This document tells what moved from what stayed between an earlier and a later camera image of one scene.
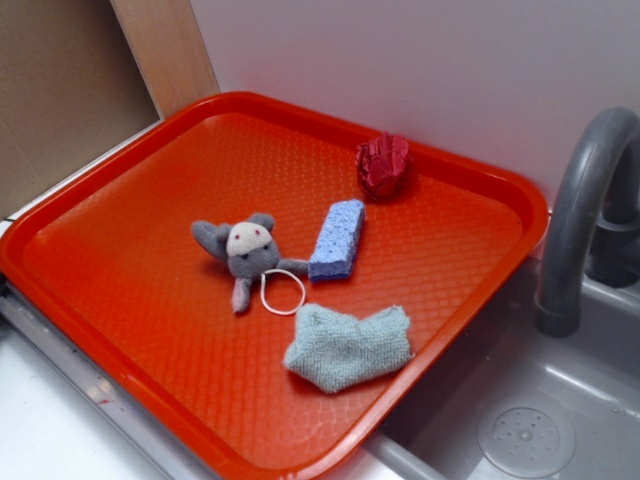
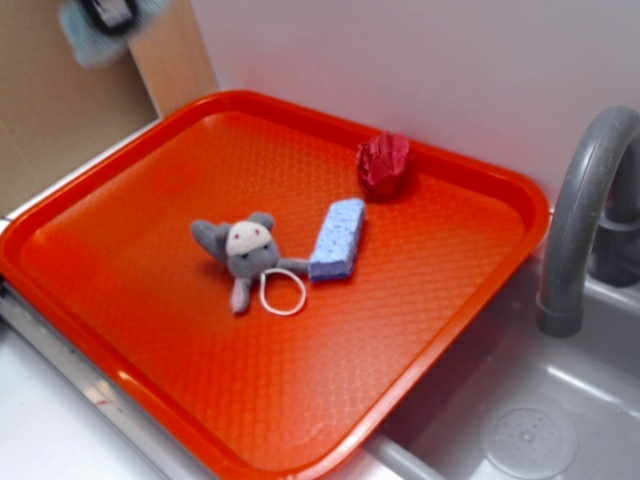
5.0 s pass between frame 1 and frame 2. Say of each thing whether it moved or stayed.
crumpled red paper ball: stayed
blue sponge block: stayed
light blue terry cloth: moved
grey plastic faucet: stayed
